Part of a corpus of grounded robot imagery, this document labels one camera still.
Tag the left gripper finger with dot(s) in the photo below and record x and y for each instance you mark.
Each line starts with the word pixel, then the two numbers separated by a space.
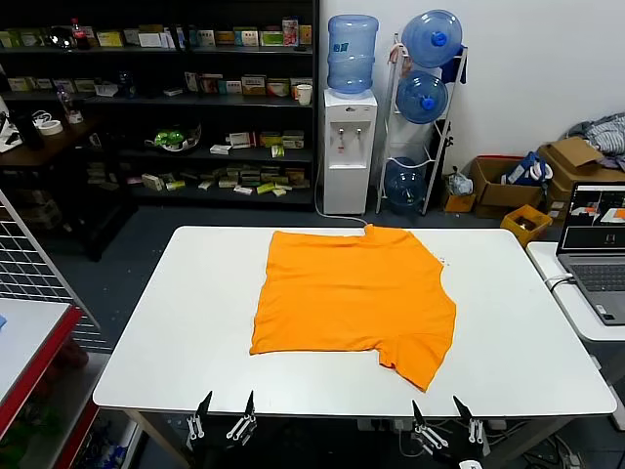
pixel 201 415
pixel 246 417

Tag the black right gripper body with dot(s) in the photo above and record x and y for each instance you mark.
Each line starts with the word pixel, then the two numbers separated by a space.
pixel 461 459

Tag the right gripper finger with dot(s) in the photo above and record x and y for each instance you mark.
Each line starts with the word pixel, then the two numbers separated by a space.
pixel 473 430
pixel 424 427

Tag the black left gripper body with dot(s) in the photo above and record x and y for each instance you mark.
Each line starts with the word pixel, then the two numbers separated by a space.
pixel 220 454

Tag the orange t-shirt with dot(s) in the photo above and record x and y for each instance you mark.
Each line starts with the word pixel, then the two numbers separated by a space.
pixel 351 303

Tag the pile of grey clothes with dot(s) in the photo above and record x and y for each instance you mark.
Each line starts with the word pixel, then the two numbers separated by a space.
pixel 605 134

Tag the white power strip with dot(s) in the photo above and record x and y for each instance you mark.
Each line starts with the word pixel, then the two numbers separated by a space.
pixel 386 425

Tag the white side table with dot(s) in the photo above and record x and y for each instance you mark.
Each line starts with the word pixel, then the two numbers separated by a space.
pixel 561 303

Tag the red-edged white table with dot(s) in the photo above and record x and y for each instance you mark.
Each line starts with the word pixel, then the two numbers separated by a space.
pixel 29 332

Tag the grey laptop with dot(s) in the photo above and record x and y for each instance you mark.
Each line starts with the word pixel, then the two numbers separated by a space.
pixel 595 278

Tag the yellow plastic bin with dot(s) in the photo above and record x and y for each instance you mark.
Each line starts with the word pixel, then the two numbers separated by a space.
pixel 512 225

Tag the small yellow cardboard box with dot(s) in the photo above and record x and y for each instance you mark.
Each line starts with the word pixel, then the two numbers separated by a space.
pixel 459 202

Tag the open brown cardboard box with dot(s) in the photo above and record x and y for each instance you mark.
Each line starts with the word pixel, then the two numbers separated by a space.
pixel 493 195

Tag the knotted grey plastic bag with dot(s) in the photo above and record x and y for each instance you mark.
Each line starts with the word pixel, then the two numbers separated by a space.
pixel 459 184

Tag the white water dispenser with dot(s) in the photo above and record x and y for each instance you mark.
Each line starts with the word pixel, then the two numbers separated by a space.
pixel 349 185

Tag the blue and white bag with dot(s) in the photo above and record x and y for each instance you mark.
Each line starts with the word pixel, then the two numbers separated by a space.
pixel 529 166

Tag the green and white bowl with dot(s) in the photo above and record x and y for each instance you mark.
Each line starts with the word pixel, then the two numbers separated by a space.
pixel 171 139

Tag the red and white box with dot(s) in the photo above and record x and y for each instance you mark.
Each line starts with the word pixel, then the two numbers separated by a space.
pixel 242 140

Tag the stacked brown cardboard boxes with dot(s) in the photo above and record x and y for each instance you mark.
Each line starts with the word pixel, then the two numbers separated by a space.
pixel 571 154

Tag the white metal jug rack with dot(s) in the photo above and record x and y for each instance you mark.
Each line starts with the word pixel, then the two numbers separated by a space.
pixel 388 122

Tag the dark wooden desk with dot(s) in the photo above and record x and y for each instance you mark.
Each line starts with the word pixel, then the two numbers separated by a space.
pixel 49 146

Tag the black shelving unit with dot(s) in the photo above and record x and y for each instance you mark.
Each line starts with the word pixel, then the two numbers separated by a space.
pixel 161 100

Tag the white tape roll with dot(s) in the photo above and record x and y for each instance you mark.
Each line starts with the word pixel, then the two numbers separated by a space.
pixel 49 127

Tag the white paper cup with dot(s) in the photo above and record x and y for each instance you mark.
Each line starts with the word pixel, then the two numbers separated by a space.
pixel 304 95

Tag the clear plastic bottle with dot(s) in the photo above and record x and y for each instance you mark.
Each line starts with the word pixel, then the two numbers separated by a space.
pixel 70 105

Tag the small blue bottle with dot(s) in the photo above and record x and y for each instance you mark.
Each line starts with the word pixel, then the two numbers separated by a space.
pixel 125 84

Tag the upright blue water jug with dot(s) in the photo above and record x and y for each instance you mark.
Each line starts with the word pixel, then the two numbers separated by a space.
pixel 351 58

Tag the plain white box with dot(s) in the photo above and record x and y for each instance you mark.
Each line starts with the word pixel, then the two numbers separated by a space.
pixel 150 39

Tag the green and white wide box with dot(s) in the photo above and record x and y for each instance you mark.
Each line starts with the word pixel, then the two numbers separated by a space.
pixel 271 38

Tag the small orange box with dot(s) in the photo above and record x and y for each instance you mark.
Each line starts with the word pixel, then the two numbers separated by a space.
pixel 305 35

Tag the yellow flat box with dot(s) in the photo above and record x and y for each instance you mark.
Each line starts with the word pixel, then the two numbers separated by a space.
pixel 110 38

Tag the pink print tall box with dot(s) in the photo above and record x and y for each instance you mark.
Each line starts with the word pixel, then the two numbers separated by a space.
pixel 290 31

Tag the cola bottle red cap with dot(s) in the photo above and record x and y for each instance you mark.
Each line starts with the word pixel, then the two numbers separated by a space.
pixel 78 36

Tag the shiny black round bowl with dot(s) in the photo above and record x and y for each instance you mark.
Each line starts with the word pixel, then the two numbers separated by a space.
pixel 61 36

